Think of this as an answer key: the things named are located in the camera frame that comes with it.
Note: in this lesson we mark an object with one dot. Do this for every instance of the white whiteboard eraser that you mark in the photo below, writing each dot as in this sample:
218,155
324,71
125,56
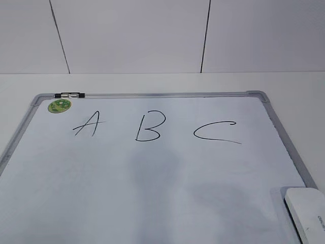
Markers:
306,207

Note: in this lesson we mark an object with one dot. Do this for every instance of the round green magnet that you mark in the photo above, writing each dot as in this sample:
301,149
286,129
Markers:
59,106

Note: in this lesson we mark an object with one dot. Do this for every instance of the white board with grey frame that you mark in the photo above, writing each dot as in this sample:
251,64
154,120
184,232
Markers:
151,168

